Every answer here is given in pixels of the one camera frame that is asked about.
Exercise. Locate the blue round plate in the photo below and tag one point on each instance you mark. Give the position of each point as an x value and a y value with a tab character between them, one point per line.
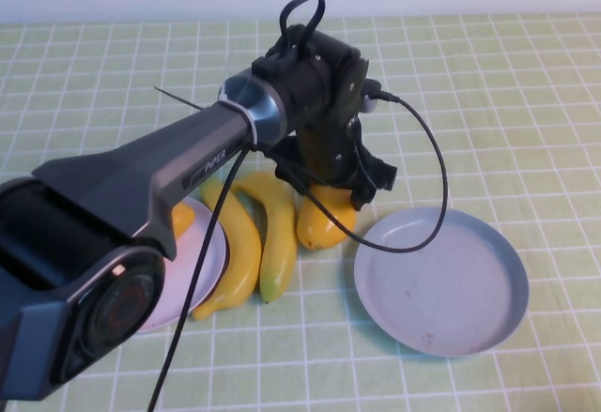
441	285

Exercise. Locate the black zip tie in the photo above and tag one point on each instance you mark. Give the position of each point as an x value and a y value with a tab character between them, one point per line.
178	99

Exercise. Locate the green white checked tablecloth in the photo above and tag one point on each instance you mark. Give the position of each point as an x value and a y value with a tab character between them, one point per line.
469	79

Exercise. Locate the white zip tie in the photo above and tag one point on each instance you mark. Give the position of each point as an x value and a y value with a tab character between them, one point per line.
251	126

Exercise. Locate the orange yellow mango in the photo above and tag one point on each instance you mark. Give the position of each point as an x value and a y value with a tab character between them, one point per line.
183	219

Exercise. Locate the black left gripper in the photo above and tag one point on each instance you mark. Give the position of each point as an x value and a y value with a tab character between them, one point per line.
328	158

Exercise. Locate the long curved yellow banana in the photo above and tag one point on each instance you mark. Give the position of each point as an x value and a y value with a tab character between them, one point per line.
244	262

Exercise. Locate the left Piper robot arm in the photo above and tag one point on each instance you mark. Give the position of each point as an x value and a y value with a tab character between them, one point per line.
117	187

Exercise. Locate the pink round plate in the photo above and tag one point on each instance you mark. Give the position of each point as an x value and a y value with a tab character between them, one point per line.
188	271

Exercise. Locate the yellow banana green blossom end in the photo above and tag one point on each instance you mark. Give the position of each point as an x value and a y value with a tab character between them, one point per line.
279	252

